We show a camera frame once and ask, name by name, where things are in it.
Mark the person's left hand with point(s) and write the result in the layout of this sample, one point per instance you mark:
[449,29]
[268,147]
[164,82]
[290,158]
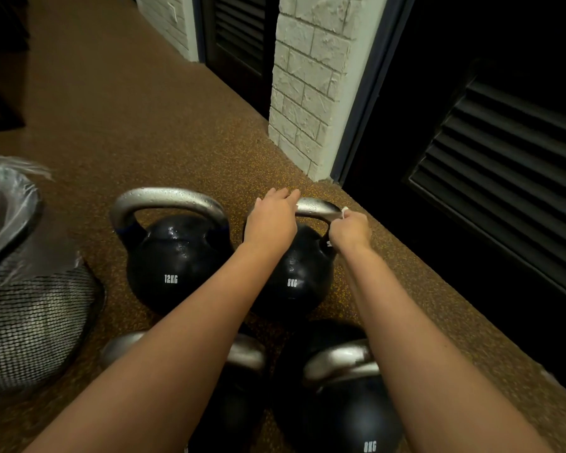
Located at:
[269,226]

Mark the person's right hand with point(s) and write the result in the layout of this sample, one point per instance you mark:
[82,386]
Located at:
[353,233]

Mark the person's right fingers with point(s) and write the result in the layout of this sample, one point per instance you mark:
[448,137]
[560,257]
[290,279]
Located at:
[345,225]

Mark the person's left little finger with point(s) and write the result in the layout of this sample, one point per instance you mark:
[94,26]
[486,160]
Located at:
[259,203]

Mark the person's left middle finger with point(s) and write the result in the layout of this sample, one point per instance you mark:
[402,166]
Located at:
[282,193]

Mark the small white wipe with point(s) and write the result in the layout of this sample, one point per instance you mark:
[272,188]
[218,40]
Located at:
[345,213]

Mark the small black kettlebell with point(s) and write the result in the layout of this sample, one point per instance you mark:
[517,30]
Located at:
[302,278]
[344,410]

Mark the person's right forearm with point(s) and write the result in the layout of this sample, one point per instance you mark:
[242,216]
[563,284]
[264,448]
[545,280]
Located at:
[420,363]

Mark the person's left forearm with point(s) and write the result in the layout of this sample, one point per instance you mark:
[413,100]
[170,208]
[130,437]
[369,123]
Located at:
[179,353]

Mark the large black kettlebell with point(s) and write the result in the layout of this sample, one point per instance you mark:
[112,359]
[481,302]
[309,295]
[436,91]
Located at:
[174,273]

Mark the black louvered door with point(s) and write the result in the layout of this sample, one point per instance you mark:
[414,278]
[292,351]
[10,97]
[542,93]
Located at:
[500,160]
[238,37]

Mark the clear plastic bin liner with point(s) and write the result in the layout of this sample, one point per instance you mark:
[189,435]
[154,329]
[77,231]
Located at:
[4,216]

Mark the black mesh waste bin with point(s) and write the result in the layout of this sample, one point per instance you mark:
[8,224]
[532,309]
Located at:
[33,325]

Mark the dark furniture piece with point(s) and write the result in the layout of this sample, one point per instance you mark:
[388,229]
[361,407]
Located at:
[2,61]

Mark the white wall switch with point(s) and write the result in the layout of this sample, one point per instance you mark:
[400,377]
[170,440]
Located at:
[172,12]

